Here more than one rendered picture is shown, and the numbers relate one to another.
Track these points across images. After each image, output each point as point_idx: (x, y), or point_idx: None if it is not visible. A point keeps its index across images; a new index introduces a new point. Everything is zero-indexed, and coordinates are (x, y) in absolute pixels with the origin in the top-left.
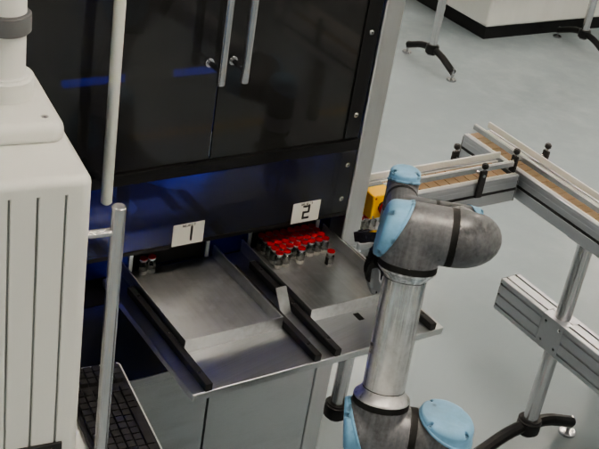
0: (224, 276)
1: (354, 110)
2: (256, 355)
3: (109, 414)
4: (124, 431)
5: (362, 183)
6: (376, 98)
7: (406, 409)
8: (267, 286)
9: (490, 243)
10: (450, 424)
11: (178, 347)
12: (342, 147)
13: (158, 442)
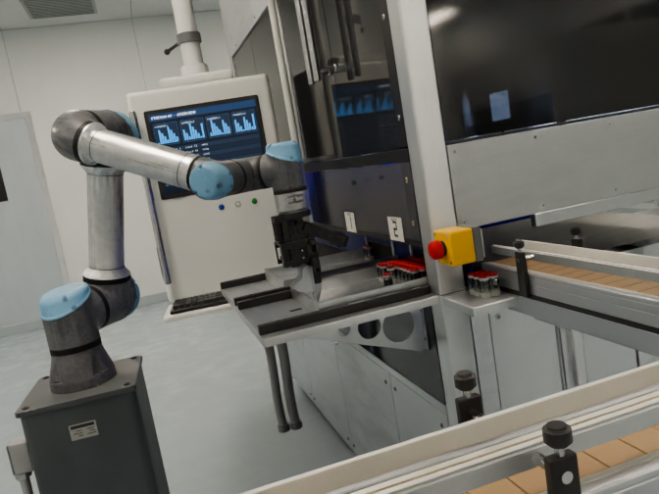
0: None
1: (397, 113)
2: (253, 292)
3: (156, 240)
4: (217, 294)
5: (423, 208)
6: (404, 95)
7: (83, 277)
8: None
9: (51, 131)
10: (53, 291)
11: (264, 272)
12: (398, 157)
13: (212, 307)
